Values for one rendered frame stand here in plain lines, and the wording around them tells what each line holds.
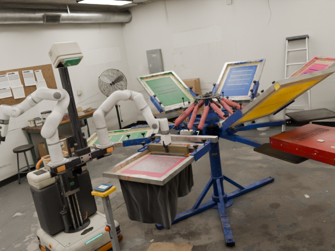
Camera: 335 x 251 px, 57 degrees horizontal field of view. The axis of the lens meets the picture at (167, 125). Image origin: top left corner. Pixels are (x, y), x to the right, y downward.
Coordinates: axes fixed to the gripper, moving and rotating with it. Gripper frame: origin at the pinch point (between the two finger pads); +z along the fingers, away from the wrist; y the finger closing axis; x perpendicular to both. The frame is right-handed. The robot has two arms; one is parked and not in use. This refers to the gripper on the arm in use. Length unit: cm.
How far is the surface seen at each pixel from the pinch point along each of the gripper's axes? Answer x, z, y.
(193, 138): 11.3, -1.6, -28.2
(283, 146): 97, -4, -9
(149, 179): 18, 2, 54
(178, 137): -5.8, -1.6, -28.2
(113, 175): -17, 3, 54
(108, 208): -10, 20, 72
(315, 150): 120, -7, 4
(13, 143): -381, 33, -69
